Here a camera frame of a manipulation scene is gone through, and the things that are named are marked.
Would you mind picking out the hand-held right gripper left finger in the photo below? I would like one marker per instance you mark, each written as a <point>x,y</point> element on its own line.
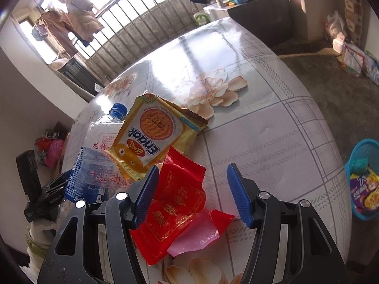
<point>148,189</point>

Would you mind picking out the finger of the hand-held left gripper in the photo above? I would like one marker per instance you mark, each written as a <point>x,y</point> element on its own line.
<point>56,187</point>

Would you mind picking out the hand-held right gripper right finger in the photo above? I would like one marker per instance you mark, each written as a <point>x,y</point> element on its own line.
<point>238,195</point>

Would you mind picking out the clear plastic water bottle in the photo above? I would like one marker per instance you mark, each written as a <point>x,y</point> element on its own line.
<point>75,177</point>

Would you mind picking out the red foil wrapper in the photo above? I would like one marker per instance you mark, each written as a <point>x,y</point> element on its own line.
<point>174,201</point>

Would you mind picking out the yellow noodle packet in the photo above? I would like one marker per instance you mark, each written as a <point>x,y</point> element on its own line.
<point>151,136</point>

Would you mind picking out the clear plastic bag red print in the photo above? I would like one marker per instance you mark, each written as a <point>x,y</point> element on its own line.
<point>103,142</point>

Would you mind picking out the green plastic bag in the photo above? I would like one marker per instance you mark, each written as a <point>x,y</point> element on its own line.
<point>359,165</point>

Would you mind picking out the purple snack bag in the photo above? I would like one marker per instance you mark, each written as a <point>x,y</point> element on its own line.
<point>365,192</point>

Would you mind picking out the blue plastic basket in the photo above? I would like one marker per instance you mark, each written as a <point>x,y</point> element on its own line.
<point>359,148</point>

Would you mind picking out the pink plastic bag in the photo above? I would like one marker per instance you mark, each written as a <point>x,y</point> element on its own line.
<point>54,153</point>

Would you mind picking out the red crumpled bag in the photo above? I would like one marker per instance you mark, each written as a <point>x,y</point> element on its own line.
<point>43,144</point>

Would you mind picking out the black printed box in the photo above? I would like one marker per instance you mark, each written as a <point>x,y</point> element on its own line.
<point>54,130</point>

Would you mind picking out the black crate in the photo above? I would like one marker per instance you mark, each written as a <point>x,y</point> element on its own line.
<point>77,77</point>

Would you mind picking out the small hanging purple cloth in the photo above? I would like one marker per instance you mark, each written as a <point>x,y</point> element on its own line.
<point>39,32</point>

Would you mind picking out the hanging brown jacket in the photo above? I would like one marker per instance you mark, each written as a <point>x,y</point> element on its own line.
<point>59,32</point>

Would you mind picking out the metal balcony railing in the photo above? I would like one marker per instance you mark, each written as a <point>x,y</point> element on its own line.
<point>142,26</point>

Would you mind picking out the hanging beige puffer jacket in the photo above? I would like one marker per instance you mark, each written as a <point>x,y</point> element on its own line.
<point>81,17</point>

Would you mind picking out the clear bag of colourful items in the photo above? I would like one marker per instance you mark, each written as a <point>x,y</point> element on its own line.
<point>352,60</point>

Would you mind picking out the dark grey cabinet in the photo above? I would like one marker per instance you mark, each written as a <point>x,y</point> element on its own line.
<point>266,20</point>

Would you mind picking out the green white bag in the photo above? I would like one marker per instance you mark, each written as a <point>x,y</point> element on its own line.
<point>202,18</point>

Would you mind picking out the white appliance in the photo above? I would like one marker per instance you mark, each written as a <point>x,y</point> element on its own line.
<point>219,13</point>

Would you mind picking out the white floor plastic bag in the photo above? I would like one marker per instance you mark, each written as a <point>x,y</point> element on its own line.
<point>336,25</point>

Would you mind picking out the small white bottle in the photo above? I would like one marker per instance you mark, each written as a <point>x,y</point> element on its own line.
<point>218,0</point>

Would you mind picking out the patterned cardboard panel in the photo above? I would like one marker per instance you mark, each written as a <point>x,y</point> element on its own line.
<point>352,9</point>

